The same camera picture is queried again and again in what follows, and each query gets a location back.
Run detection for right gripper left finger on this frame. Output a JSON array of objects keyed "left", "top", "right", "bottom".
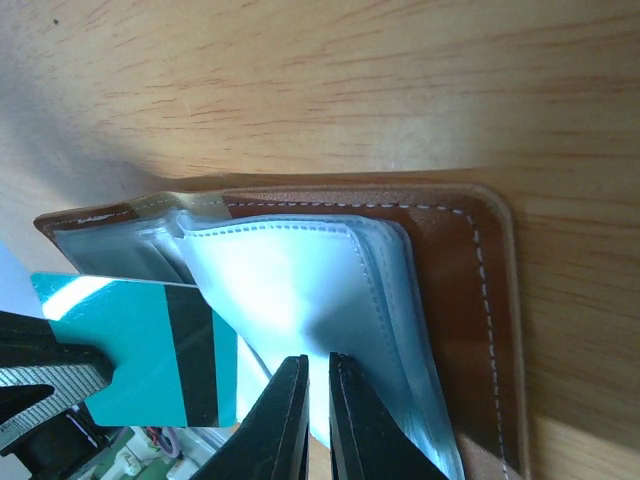
[{"left": 194, "top": 355, "right": 309, "bottom": 479}]

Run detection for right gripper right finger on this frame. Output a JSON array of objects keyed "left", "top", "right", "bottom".
[{"left": 329, "top": 352, "right": 445, "bottom": 480}]

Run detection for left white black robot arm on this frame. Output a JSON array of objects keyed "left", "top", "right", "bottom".
[{"left": 1, "top": 307, "right": 218, "bottom": 479}]

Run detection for teal card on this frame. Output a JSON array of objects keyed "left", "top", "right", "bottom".
[{"left": 31, "top": 272, "right": 238, "bottom": 427}]

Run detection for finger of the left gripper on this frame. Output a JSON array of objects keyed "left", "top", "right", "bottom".
[
  {"left": 1, "top": 311, "right": 114, "bottom": 385},
  {"left": 1, "top": 363, "right": 113, "bottom": 449}
]

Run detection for brown leather card holder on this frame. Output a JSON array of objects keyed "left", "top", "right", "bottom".
[{"left": 34, "top": 175, "right": 530, "bottom": 479}]

